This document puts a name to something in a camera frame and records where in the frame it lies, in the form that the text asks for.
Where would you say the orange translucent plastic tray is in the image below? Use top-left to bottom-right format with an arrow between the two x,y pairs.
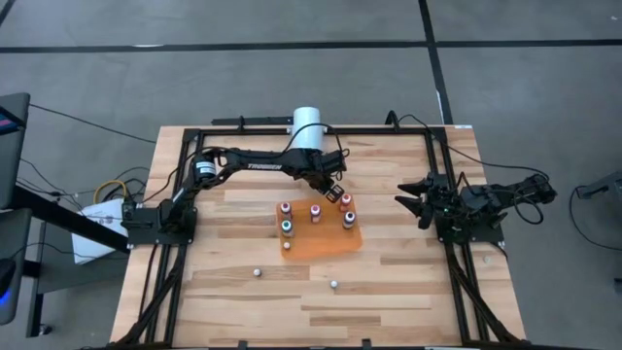
275,196 -> 364,262

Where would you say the black floor stand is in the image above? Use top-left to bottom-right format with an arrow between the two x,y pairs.
575,169 -> 622,201

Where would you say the yellow cable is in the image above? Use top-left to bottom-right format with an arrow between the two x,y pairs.
93,179 -> 128,204

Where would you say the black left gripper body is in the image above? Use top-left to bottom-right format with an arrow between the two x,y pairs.
295,149 -> 349,187

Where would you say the black left wrist camera cable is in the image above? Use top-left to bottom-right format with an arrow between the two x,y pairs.
284,122 -> 350,159

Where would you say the white cylinder fixture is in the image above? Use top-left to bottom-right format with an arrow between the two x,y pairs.
293,106 -> 323,150

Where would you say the black desk frame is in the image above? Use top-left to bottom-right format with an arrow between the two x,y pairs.
9,187 -> 130,337

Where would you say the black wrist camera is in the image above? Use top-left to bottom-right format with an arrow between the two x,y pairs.
323,150 -> 349,174
427,172 -> 451,193

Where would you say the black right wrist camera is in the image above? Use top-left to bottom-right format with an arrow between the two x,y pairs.
427,172 -> 451,193

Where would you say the white cardboard box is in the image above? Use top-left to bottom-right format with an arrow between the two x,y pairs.
71,197 -> 130,266

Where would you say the thin black floor cable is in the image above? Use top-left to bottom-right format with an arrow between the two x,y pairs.
28,103 -> 157,145

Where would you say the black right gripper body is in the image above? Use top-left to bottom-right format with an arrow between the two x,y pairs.
416,186 -> 464,230

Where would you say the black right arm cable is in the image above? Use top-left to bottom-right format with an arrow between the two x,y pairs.
386,110 -> 553,186

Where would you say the gray desk with screen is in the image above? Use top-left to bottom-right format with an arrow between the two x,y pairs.
0,91 -> 31,210

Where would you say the black flat bar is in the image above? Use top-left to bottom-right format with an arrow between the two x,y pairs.
211,115 -> 295,126

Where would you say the gray desk panel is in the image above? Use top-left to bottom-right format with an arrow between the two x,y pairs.
0,208 -> 33,326

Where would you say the glowing computer mouse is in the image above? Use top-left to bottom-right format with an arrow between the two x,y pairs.
0,257 -> 18,312

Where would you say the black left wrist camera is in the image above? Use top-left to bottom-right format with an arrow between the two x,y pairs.
323,150 -> 349,174

